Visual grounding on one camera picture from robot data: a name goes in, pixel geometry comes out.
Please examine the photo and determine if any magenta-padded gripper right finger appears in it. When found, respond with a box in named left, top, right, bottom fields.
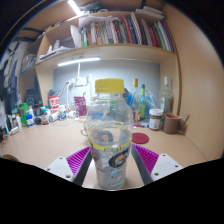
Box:
left=130, top=143, right=185, bottom=186

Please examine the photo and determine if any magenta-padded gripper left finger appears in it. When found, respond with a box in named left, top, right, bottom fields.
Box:
left=44, top=146, right=94, bottom=187

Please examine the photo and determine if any clear bottle with yellow cap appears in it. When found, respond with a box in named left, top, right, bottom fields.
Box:
left=85, top=78, right=134, bottom=191

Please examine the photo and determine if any flat round red coaster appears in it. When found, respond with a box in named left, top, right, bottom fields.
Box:
left=131, top=132, right=150, bottom=145

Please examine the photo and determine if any brown jar with white lid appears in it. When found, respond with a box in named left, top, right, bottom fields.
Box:
left=148, top=108, right=164, bottom=131

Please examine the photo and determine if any brown mug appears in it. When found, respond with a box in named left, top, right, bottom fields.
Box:
left=162, top=113, right=183, bottom=135

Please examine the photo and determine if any metal spoon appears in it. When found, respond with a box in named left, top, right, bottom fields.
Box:
left=179, top=114, right=191, bottom=135

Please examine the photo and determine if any magenta pouch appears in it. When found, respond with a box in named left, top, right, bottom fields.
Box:
left=73, top=96, right=88, bottom=118

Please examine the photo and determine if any small dark bottle red label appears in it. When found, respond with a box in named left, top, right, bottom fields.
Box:
left=39, top=107, right=50, bottom=125

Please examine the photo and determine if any green glass bottle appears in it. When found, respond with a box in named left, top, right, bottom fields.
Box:
left=138, top=83, right=148, bottom=122

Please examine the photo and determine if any clear blue plastic bag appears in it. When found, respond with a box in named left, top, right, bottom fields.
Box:
left=144, top=89, right=162, bottom=114

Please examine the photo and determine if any red and white canister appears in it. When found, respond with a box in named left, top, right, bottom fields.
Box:
left=48, top=94, right=60, bottom=115

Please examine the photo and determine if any small white bottle blue cap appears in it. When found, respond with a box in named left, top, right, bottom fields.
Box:
left=25, top=113, right=36, bottom=128

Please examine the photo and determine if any tall clear glass bottle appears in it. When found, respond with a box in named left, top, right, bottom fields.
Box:
left=159, top=76, right=175, bottom=118

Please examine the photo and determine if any blue bottle with yellow cap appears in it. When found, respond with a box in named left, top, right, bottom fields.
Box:
left=128, top=78, right=141, bottom=123

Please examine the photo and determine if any small green bottle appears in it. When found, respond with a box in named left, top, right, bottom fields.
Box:
left=18, top=102, right=29, bottom=127

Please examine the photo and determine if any wooden wardrobe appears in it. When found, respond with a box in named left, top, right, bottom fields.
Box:
left=163, top=3, right=224, bottom=161

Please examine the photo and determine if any under-shelf light bar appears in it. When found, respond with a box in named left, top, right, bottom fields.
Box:
left=57, top=57, right=102, bottom=67

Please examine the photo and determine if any upper light bar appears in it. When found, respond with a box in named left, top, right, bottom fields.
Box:
left=67, top=0, right=82, bottom=16

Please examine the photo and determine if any white wall power strip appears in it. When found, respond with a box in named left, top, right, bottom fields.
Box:
left=68, top=77, right=89, bottom=88

